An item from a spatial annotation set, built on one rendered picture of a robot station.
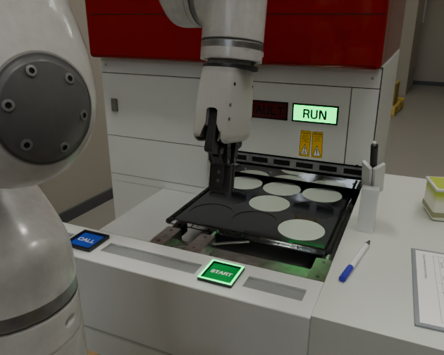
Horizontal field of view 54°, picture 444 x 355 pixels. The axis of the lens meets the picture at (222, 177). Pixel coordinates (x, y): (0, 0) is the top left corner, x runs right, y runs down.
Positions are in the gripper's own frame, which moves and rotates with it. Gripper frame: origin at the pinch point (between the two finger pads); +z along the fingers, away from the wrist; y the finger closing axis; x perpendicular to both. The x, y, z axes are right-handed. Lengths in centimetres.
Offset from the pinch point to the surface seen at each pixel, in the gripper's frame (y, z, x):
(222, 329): 0.4, 22.6, 2.1
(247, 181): -58, 11, -17
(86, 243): -1.9, 15.5, -25.4
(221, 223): -31.1, 16.3, -12.3
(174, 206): -52, 20, -36
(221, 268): -4.0, 15.1, -0.5
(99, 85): -201, -14, -183
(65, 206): -172, 68, -186
